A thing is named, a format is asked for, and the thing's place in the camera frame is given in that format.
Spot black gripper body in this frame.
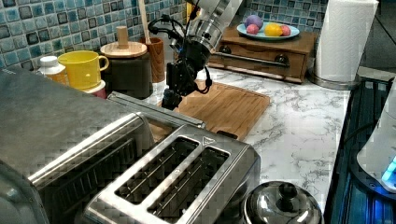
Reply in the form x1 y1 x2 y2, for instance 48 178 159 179
166 40 212 96

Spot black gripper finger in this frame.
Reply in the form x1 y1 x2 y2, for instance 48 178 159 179
162 89 182 110

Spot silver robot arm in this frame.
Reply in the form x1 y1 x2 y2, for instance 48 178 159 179
162 0 243 110

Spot silver toaster oven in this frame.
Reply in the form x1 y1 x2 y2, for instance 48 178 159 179
0 67 153 224

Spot wooden utensil holder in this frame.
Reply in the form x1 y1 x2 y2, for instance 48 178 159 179
140 37 165 83

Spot dark canister with wooden lid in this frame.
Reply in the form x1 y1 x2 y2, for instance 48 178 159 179
100 26 152 99

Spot bamboo cutting board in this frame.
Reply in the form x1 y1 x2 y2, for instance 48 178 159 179
175 82 270 141

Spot light blue plate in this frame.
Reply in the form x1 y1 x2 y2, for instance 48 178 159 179
236 22 300 41

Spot wooden spoon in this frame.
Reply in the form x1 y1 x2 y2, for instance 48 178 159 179
137 0 151 45

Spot silver two-slot toaster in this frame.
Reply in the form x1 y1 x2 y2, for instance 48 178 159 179
83 125 261 224

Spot pink toy fruit left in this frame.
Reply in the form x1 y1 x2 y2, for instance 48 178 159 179
247 24 259 35

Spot pink toy fruit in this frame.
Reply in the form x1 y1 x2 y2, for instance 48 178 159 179
280 25 291 36
247 24 259 35

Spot purple toy fruit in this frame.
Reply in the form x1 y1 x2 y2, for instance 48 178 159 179
244 15 263 28

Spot yellow mug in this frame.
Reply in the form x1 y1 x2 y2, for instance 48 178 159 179
58 50 109 90

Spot yellow toy lemon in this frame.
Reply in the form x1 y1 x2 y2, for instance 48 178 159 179
263 23 282 36

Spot wooden drawer box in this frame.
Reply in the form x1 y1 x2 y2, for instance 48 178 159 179
208 26 317 83

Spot pink toy fruit right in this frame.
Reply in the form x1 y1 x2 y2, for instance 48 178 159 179
280 25 291 36

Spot orange bottle with white cap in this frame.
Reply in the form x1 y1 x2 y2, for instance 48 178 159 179
38 56 68 85

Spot steel pot lid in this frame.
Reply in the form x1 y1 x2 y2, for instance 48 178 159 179
242 181 324 224

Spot white paper towel roll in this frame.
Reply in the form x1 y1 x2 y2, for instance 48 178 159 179
308 0 378 91

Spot dark blue dish rack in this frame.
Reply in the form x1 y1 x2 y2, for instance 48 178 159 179
323 73 396 224

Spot white appliance with blue light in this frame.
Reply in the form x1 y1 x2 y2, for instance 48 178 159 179
357 80 396 193

